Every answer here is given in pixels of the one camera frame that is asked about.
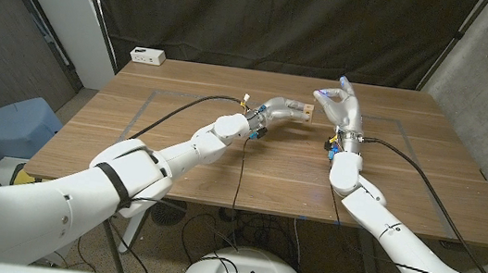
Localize thin black left wrist wire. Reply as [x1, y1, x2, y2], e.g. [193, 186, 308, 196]
[126, 122, 255, 253]

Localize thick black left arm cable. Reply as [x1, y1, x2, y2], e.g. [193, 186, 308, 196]
[95, 82, 248, 273]

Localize small wooden block with holes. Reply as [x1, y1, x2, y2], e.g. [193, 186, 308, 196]
[301, 103, 316, 124]

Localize white table leg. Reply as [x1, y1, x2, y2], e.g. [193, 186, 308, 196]
[117, 207, 150, 257]

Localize thin black right wrist wire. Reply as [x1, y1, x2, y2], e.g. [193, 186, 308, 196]
[319, 186, 488, 273]

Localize black backdrop curtain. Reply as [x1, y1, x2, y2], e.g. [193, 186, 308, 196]
[69, 0, 488, 113]

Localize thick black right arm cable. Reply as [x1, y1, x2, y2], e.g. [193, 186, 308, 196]
[345, 135, 488, 273]

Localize thin black wrist wire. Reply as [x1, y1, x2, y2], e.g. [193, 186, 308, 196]
[126, 122, 255, 253]
[319, 186, 488, 273]

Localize white power strip box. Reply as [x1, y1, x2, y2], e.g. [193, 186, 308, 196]
[128, 45, 168, 68]

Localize white cabinet panel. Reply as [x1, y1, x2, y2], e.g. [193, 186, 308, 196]
[0, 0, 125, 93]

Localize black floor cable tangle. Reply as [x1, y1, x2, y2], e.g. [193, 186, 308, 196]
[177, 201, 309, 273]

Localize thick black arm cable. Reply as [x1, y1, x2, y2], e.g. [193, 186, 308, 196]
[345, 135, 488, 273]
[95, 82, 248, 273]

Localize round black floor fan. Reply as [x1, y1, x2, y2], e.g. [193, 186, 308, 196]
[149, 196, 189, 230]

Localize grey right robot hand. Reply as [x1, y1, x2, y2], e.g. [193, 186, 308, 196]
[307, 71, 372, 155]

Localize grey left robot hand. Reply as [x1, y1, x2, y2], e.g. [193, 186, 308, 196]
[246, 93, 309, 136]

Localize blue plastic bin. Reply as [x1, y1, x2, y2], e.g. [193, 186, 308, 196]
[0, 92, 67, 169]

